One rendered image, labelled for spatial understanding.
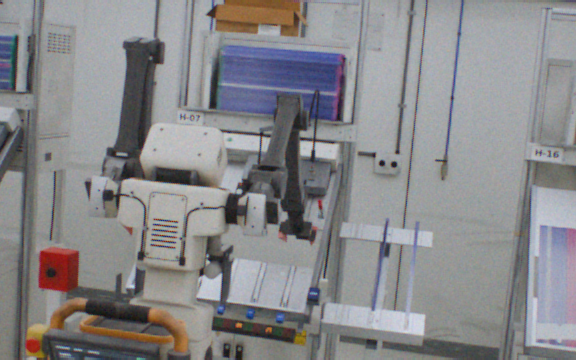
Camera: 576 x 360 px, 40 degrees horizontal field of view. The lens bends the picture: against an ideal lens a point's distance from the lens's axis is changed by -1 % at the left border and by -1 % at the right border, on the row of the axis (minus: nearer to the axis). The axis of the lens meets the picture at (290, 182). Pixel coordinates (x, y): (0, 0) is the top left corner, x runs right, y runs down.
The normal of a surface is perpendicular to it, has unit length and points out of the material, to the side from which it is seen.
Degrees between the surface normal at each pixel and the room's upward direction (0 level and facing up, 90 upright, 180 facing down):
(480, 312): 90
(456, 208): 90
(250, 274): 45
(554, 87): 90
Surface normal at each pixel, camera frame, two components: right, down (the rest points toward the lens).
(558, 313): -0.08, -0.63
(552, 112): -0.21, 0.11
